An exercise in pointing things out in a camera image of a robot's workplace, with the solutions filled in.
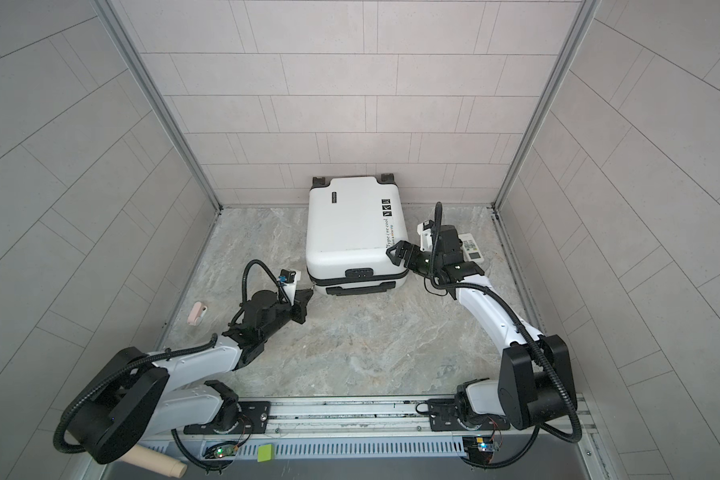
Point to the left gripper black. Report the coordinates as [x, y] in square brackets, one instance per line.
[299, 304]

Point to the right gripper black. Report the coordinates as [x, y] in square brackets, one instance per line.
[410, 261]

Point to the black and white suitcase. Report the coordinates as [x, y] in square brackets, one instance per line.
[352, 222]

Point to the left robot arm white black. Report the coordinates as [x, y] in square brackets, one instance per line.
[137, 394]

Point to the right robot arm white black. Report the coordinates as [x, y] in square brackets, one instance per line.
[535, 386]

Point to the white remote control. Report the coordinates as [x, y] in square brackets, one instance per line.
[470, 249]

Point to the small pink case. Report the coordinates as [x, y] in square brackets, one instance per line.
[196, 313]

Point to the green sticky note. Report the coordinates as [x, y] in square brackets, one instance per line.
[265, 453]

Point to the left circuit board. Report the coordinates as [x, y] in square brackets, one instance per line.
[220, 451]

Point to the circuit board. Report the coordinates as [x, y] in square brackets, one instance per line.
[479, 450]
[220, 451]

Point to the right circuit board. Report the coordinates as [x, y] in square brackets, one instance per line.
[479, 450]

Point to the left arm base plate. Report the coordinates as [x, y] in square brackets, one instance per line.
[239, 418]

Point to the aluminium rail frame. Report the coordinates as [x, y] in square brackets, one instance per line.
[340, 428]

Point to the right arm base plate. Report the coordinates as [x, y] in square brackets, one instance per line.
[455, 414]

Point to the beige cylindrical handle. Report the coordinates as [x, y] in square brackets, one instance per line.
[154, 461]

